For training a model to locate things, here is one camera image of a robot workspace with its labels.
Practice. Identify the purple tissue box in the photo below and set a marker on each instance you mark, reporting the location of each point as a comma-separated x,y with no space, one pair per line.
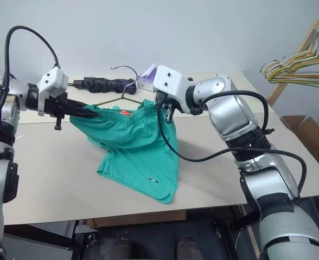
146,84

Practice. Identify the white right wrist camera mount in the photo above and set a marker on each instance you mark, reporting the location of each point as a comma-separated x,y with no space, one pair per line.
167,81

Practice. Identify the wooden clothes rack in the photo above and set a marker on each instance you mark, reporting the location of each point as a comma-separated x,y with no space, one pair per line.
277,90

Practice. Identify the brown cardboard box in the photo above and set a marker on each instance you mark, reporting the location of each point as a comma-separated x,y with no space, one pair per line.
306,130

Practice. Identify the white tissue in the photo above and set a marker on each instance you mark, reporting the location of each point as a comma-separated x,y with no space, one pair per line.
150,70

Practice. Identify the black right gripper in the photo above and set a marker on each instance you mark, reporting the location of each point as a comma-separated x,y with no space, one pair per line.
173,105

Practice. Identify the folded dark purple umbrella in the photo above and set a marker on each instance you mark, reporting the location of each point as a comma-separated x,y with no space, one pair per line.
102,84

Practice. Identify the green shorts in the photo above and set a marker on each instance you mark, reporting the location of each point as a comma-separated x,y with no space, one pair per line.
132,151

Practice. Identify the dark rounded shape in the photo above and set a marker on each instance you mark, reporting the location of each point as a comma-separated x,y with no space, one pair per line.
187,247

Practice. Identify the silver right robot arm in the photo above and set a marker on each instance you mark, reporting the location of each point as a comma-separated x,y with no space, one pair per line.
230,108

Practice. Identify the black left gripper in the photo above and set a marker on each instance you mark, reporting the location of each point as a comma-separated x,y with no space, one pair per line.
55,105

